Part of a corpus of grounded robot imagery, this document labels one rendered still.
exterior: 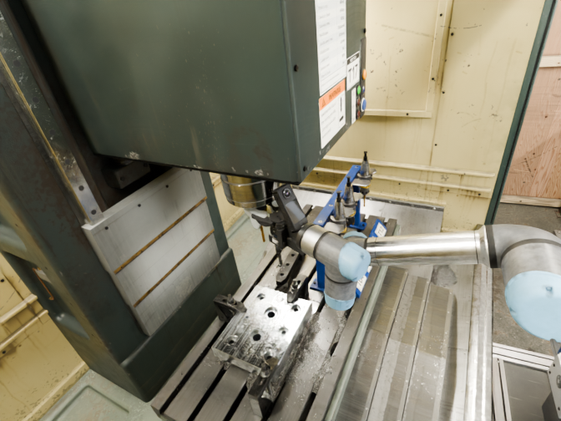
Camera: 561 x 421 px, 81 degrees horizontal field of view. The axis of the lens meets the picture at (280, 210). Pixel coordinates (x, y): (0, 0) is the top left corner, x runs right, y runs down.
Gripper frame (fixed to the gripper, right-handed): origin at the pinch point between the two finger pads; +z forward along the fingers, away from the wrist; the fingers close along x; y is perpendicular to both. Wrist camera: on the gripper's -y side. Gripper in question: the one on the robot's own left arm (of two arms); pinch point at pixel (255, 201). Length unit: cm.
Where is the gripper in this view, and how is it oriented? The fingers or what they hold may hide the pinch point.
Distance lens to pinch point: 92.1
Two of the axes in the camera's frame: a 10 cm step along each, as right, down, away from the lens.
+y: 0.8, 8.1, 5.8
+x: 7.1, -4.5, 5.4
